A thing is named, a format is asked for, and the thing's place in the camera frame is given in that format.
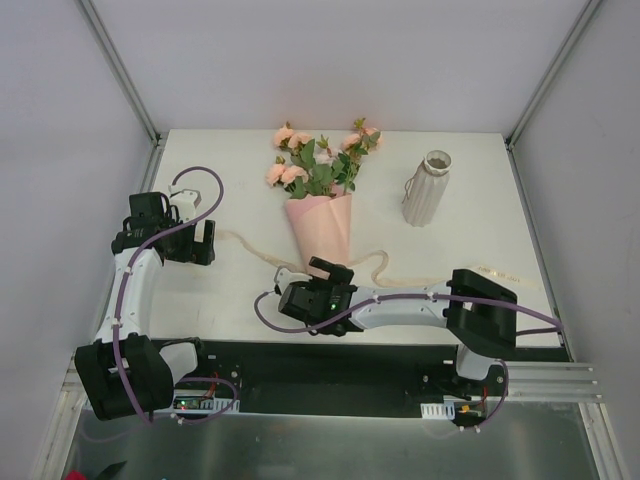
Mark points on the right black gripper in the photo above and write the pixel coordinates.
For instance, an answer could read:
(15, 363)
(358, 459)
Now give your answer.
(331, 273)

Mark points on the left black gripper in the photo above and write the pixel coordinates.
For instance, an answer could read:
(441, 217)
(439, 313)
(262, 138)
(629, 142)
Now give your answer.
(204, 241)

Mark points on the pink paper wrapping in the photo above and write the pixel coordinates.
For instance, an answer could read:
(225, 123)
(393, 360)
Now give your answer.
(322, 228)

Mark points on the pink flowers with green leaves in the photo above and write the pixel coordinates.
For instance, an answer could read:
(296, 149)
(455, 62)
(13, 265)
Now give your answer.
(310, 165)

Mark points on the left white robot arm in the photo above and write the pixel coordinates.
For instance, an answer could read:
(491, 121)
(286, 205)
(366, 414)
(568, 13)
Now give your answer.
(122, 371)

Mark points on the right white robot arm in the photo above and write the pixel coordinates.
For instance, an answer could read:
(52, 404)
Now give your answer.
(476, 310)

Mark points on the white ribbed ceramic vase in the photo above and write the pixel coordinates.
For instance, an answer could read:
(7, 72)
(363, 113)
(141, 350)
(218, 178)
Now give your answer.
(425, 189)

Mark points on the red object at bottom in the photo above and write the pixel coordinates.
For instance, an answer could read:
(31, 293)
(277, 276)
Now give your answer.
(75, 475)

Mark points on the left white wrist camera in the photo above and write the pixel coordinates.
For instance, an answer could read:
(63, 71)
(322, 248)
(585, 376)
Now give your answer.
(183, 202)

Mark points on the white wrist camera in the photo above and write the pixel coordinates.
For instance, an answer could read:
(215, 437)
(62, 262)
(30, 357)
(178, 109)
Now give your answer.
(183, 202)
(284, 277)

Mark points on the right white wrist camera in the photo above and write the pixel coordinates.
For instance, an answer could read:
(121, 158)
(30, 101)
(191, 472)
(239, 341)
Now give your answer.
(284, 277)

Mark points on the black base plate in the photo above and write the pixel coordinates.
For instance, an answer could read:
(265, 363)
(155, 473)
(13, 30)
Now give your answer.
(356, 380)

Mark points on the left white cable duct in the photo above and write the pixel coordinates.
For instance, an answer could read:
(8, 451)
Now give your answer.
(199, 406)

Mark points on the white cable duct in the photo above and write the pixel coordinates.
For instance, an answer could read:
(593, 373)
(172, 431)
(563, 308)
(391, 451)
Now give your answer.
(199, 406)
(450, 410)

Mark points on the right white cable duct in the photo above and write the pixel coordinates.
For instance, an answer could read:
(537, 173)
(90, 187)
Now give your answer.
(450, 410)

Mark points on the aluminium front rail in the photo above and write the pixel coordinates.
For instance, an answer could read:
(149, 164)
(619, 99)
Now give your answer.
(562, 382)

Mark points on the left aluminium frame post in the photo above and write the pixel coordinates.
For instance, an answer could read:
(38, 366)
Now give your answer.
(105, 43)

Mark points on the aluminium frame post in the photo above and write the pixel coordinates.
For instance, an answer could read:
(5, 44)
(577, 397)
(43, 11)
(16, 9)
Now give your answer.
(105, 43)
(566, 48)

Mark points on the right aluminium frame post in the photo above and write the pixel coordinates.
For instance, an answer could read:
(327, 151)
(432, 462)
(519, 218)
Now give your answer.
(566, 48)

